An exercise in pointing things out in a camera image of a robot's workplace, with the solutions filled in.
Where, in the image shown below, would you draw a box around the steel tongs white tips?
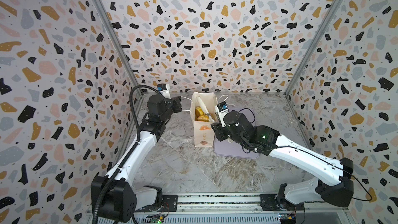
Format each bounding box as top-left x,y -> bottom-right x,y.
197,96 -> 215,123

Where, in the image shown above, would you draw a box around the printed paper bread bag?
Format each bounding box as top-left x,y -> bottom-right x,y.
185,92 -> 219,147

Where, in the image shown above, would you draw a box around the round yellow tart bread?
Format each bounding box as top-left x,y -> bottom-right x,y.
195,106 -> 205,117

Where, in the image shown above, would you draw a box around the knotted brown bun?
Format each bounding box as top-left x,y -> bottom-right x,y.
197,115 -> 210,122

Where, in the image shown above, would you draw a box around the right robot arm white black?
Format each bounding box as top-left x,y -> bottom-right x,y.
211,111 -> 354,210

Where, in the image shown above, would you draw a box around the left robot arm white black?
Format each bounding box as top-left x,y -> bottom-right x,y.
91,94 -> 182,224

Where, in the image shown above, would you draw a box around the lilac plastic tray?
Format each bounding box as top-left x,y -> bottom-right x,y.
213,106 -> 259,159

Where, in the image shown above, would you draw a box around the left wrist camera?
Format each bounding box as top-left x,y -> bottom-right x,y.
157,84 -> 171,99

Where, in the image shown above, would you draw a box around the black corrugated cable conduit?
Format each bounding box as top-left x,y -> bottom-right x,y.
92,84 -> 162,224

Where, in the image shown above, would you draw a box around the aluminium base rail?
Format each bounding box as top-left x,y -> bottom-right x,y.
128,192 -> 352,224

